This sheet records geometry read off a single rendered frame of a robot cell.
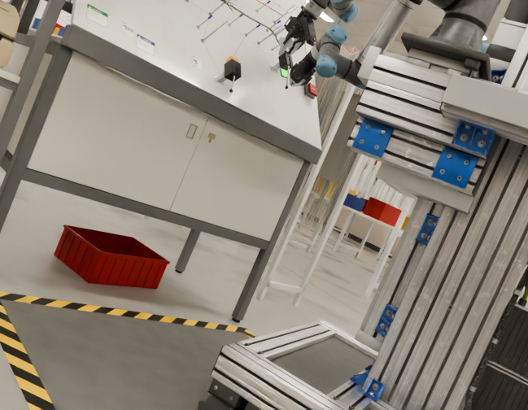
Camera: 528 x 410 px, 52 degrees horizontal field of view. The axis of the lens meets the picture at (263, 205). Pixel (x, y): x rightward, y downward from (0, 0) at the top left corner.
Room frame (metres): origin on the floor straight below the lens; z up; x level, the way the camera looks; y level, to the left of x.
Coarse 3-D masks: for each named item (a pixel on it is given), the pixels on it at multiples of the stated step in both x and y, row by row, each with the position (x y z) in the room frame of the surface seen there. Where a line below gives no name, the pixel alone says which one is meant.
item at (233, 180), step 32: (224, 128) 2.12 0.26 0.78; (192, 160) 2.07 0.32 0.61; (224, 160) 2.16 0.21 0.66; (256, 160) 2.26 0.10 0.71; (288, 160) 2.37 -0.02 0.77; (192, 192) 2.11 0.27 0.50; (224, 192) 2.20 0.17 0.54; (256, 192) 2.30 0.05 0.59; (288, 192) 2.42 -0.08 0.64; (224, 224) 2.24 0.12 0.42; (256, 224) 2.35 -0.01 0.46
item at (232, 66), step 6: (234, 60) 2.02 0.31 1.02; (228, 66) 2.01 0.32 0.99; (234, 66) 2.00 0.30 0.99; (240, 66) 2.03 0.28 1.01; (228, 72) 2.00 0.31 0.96; (234, 72) 1.99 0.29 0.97; (240, 72) 2.02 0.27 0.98; (216, 78) 2.06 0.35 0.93; (222, 78) 2.05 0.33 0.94; (228, 78) 2.01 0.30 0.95; (234, 78) 2.00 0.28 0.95; (222, 84) 2.07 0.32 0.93
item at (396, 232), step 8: (408, 200) 4.76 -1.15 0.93; (408, 208) 4.76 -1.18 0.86; (368, 216) 5.01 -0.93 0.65; (400, 216) 4.76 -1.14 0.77; (384, 224) 4.87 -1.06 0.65; (400, 224) 4.75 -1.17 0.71; (392, 232) 4.77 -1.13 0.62; (400, 232) 4.83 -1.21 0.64; (296, 240) 5.83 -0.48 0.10; (304, 240) 5.92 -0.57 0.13; (312, 240) 6.02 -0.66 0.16; (392, 240) 4.75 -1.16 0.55; (384, 256) 4.75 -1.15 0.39; (376, 272) 4.76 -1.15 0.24; (376, 280) 4.76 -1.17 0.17; (368, 288) 4.77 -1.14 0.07; (368, 296) 4.75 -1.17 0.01
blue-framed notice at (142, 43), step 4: (140, 36) 1.84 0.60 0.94; (136, 40) 1.82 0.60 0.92; (140, 40) 1.84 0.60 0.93; (144, 40) 1.85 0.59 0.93; (148, 40) 1.86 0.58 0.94; (136, 44) 1.81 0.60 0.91; (140, 44) 1.83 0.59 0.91; (144, 44) 1.84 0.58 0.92; (148, 44) 1.86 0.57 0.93; (152, 44) 1.87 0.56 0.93; (140, 48) 1.82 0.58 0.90; (144, 48) 1.84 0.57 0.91; (148, 48) 1.85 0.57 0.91; (152, 48) 1.86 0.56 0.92; (148, 52) 1.84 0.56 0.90; (152, 52) 1.86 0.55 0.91
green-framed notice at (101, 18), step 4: (88, 4) 1.72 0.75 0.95; (88, 8) 1.72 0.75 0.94; (92, 8) 1.73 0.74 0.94; (96, 8) 1.74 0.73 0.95; (88, 12) 1.71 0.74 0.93; (92, 12) 1.72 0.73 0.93; (96, 12) 1.74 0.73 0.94; (100, 12) 1.75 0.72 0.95; (104, 12) 1.76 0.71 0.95; (88, 16) 1.70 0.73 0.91; (92, 16) 1.72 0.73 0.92; (96, 16) 1.73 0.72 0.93; (100, 16) 1.74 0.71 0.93; (104, 16) 1.75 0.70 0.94; (92, 20) 1.71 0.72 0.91; (96, 20) 1.72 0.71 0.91; (100, 20) 1.74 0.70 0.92; (104, 20) 1.75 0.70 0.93; (100, 24) 1.73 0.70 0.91; (104, 24) 1.74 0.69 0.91
